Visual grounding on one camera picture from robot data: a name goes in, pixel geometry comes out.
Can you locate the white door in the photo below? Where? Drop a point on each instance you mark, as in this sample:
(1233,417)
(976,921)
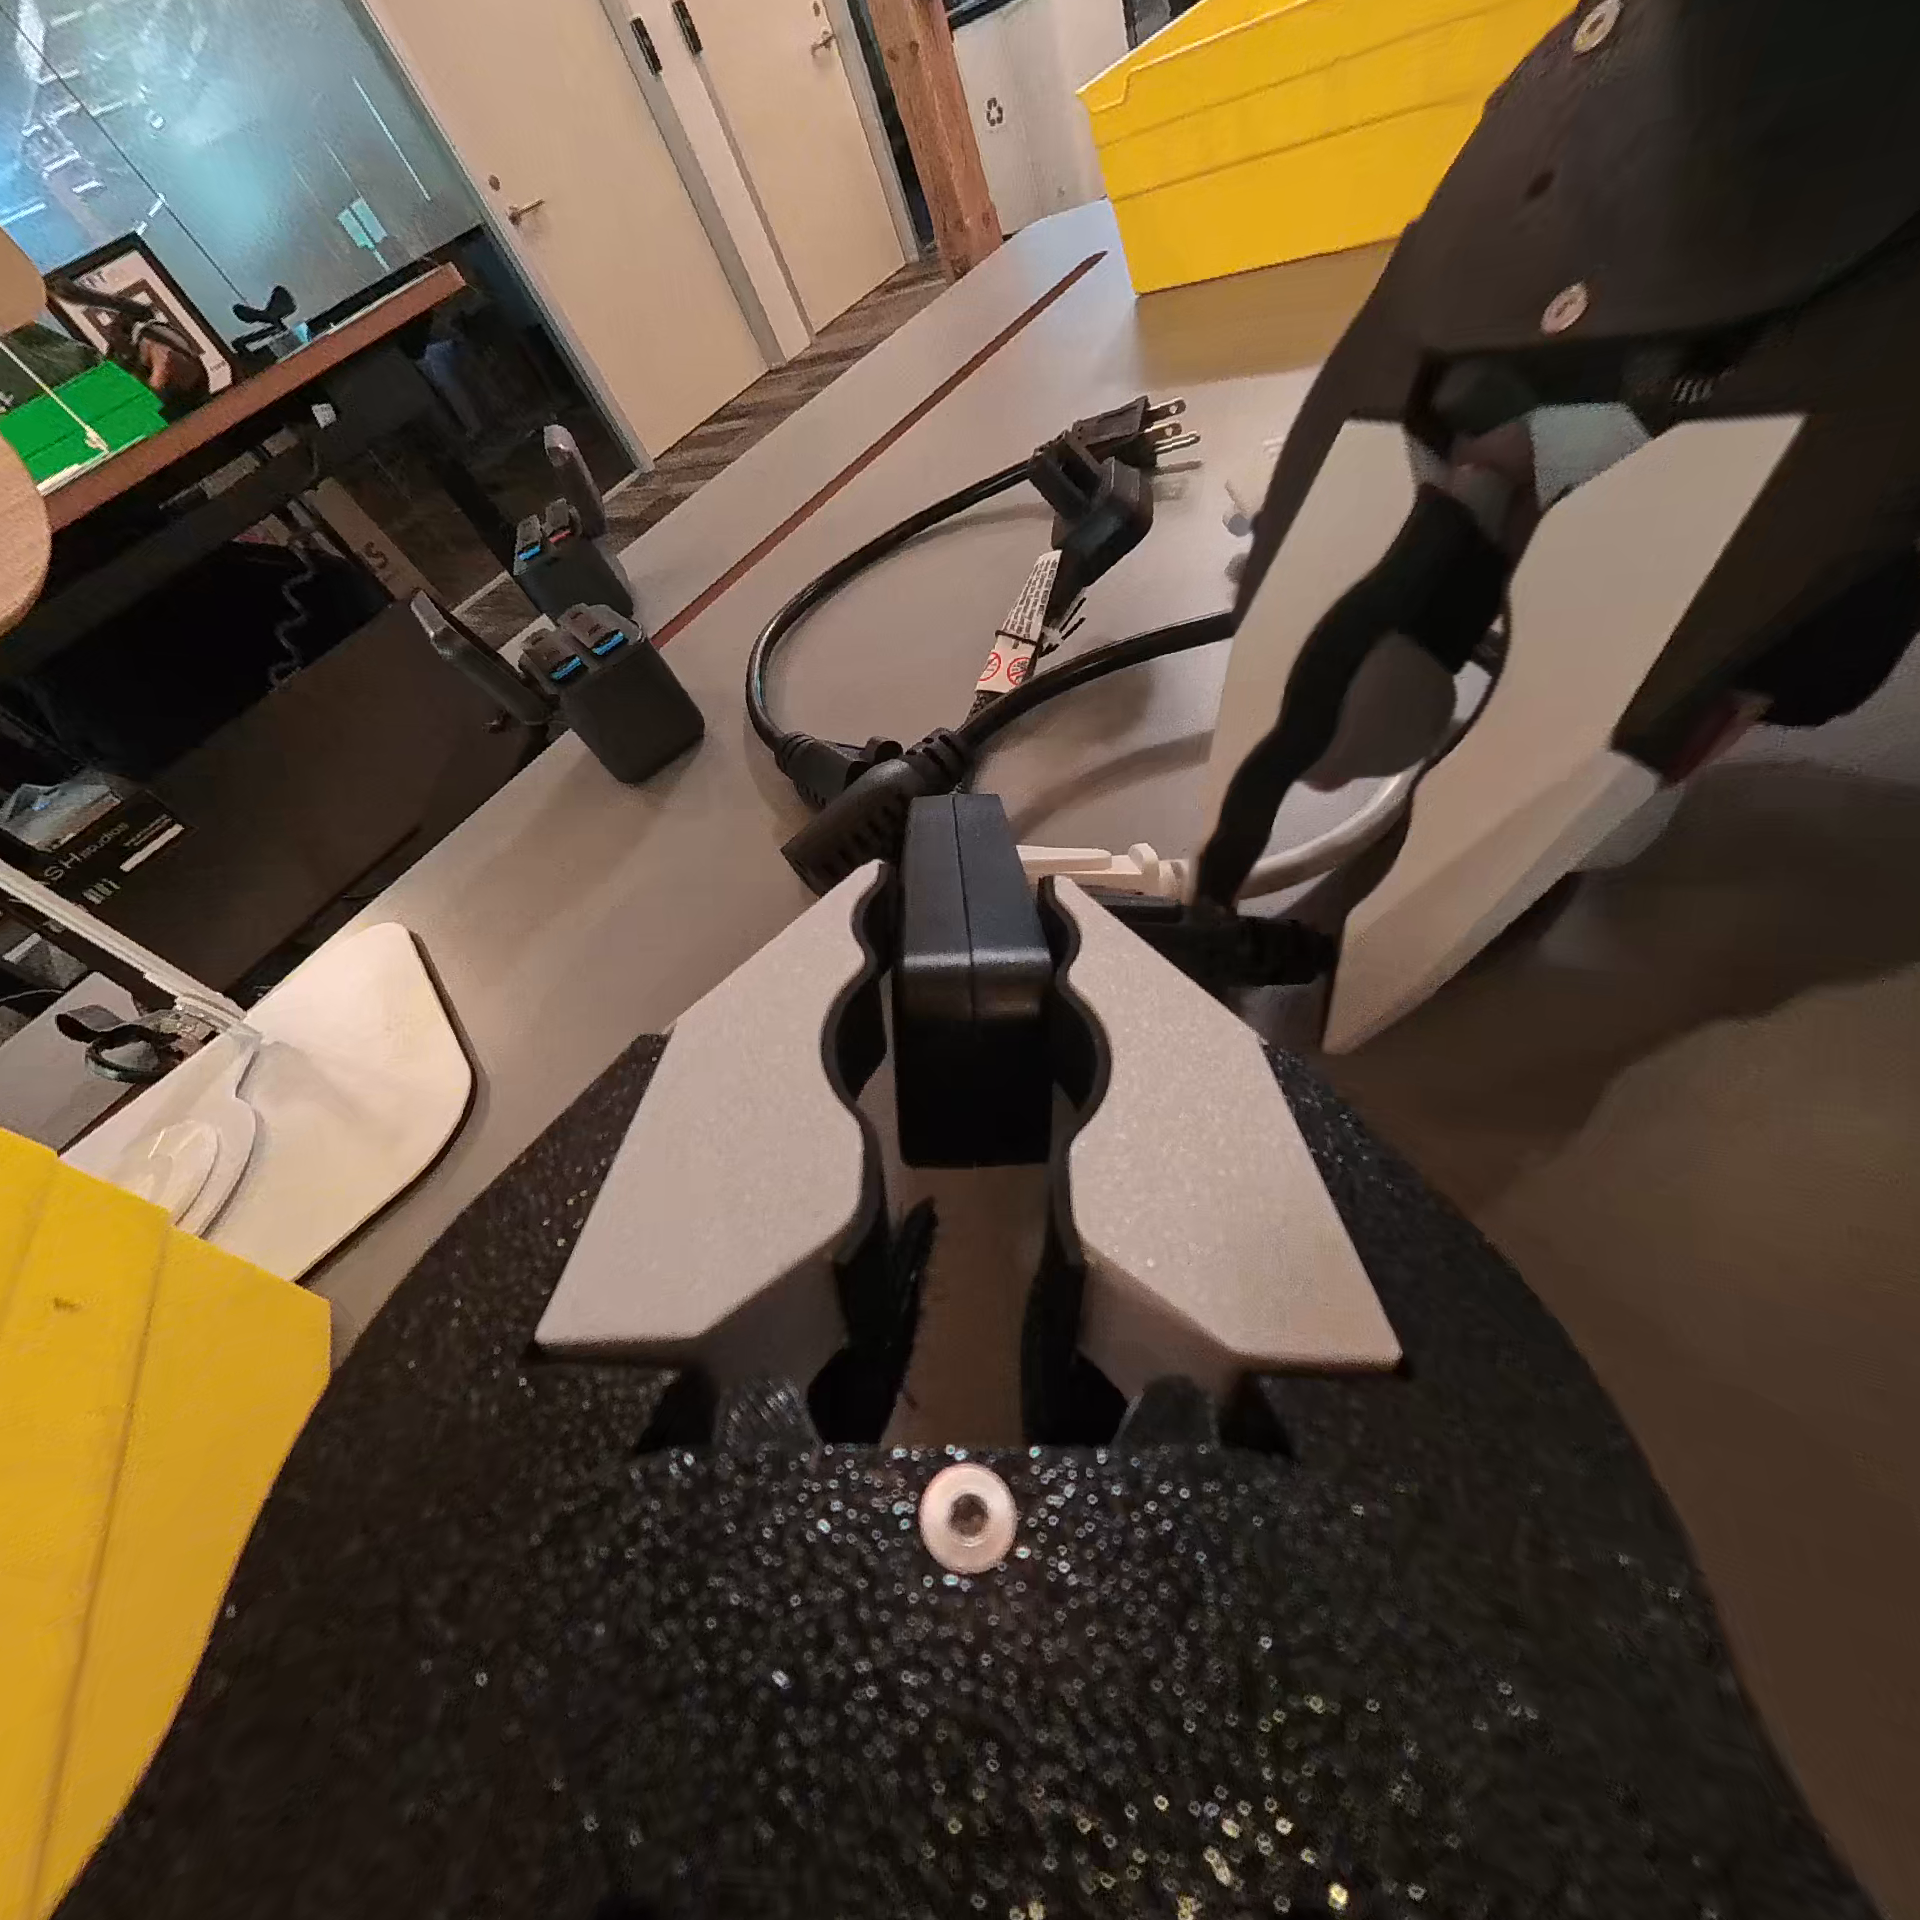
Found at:
(599,224)
(840,165)

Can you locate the green box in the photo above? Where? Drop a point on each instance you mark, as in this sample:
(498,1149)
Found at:
(75,420)

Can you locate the black cardboard box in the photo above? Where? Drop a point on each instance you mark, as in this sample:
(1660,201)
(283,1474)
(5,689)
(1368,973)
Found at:
(106,856)

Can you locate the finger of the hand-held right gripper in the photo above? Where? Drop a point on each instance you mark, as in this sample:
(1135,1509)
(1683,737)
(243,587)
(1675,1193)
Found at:
(1560,720)
(1306,600)

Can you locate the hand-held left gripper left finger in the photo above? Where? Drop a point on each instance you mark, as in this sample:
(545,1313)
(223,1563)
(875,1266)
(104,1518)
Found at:
(720,1184)

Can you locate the black power plug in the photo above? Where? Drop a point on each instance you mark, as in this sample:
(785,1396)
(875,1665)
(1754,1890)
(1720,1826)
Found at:
(1243,944)

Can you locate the dark desk with brown edge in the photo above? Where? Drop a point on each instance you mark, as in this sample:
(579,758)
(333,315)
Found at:
(225,397)

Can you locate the black angled plug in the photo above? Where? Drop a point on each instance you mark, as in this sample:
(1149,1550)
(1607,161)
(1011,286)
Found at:
(1109,524)

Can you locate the framed black-and-white tag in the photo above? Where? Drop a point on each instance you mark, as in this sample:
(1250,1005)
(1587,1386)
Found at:
(149,300)

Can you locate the white recycling bin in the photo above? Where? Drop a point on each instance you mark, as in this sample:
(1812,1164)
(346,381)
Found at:
(1008,118)

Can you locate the black three-prong plug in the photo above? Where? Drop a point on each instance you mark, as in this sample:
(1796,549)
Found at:
(1072,462)

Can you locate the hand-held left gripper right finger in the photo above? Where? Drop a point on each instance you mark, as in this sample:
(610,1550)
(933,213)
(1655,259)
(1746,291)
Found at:
(1213,1201)

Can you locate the black power strip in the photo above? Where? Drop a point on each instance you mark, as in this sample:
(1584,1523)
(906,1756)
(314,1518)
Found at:
(968,1019)

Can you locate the wooden pillar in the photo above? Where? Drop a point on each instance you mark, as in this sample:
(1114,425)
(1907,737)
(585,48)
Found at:
(938,134)

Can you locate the dark grey battery charger case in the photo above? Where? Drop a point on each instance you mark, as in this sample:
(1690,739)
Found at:
(639,704)
(579,563)

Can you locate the plywood board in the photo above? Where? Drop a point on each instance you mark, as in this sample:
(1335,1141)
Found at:
(18,540)
(11,277)

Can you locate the clear acrylic rod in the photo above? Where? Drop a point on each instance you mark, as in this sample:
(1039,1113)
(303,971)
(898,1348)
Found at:
(136,966)

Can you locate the white base board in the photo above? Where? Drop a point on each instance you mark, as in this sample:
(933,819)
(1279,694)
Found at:
(375,1078)

